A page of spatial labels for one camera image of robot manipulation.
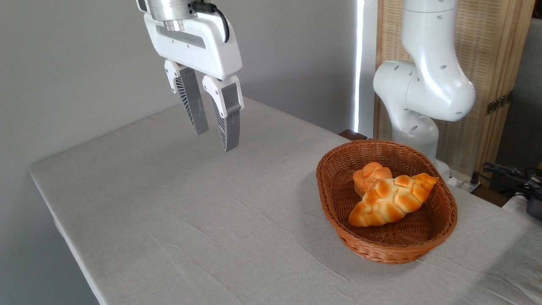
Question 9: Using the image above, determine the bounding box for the dark brown wooden furniture corner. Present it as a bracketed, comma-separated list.
[338, 129, 368, 141]

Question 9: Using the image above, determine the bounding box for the long braided bread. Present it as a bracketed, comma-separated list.
[348, 172, 438, 228]

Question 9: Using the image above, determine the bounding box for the black cable bundle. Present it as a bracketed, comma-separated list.
[471, 162, 542, 200]

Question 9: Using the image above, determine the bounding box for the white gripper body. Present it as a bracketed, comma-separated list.
[144, 11, 243, 81]

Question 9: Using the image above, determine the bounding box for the brown wicker basket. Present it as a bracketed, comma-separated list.
[316, 139, 458, 265]

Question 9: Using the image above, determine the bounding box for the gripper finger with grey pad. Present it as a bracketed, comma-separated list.
[202, 75, 245, 153]
[164, 59, 210, 136]

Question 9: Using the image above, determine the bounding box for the metal screen hinge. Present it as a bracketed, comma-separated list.
[486, 91, 513, 116]

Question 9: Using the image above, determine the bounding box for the grey tablecloth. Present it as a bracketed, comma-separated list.
[29, 96, 542, 305]

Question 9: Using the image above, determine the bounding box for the wooden rattan folding screen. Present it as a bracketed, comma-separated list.
[375, 0, 536, 183]

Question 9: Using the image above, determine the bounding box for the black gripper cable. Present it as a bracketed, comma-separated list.
[192, 1, 231, 44]

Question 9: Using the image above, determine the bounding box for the small round bread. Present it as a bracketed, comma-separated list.
[352, 161, 393, 198]

